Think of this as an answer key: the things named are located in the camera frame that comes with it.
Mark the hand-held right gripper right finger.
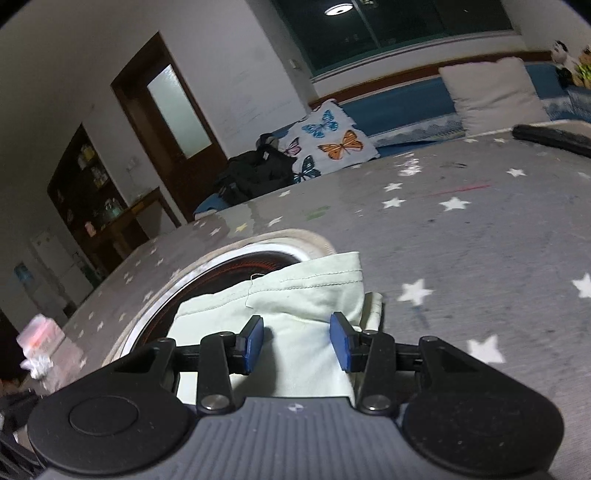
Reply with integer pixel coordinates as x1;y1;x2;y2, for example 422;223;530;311
330;312;490;415

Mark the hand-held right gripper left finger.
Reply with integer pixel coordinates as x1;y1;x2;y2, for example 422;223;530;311
111;315;265;415

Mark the pale green garment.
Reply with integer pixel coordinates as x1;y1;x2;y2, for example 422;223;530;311
166;251;384;398

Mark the round black induction cooktop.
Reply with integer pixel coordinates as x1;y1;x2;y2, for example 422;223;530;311
122;242;333;356

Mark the black bag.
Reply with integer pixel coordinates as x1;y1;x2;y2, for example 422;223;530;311
213;134;298;208

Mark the grey star-print tablecloth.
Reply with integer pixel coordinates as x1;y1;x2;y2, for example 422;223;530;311
60;122;591;480

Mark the dark wooden side table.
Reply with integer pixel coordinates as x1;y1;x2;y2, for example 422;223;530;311
92;187;181;273

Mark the butterfly print pillow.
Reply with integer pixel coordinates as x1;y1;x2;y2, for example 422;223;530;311
279;99;382;185

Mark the white refrigerator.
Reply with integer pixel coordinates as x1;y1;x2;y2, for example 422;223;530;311
30;231;93;315

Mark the pink tissue pack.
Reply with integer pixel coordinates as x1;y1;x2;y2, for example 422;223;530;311
16;314;65;361

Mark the crumpled white tissue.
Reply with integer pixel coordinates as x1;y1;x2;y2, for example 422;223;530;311
19;355;52;380

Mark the water dispenser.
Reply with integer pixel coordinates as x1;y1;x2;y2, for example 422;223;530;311
13;261;47;319

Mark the dark wooden shelf cabinet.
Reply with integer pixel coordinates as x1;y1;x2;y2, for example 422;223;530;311
46;122;139;278

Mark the wooden door with frosted glass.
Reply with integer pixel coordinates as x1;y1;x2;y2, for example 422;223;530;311
111;32;232;222

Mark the plain grey pillow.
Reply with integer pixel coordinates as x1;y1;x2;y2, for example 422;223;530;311
438;58;550;137

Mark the black remote control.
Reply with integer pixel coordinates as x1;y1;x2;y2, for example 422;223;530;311
512;124;591;160

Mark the dark window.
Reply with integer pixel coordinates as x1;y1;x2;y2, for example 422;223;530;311
272;0;527;84

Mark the panda plush toy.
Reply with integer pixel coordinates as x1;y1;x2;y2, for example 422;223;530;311
551;41;578;84

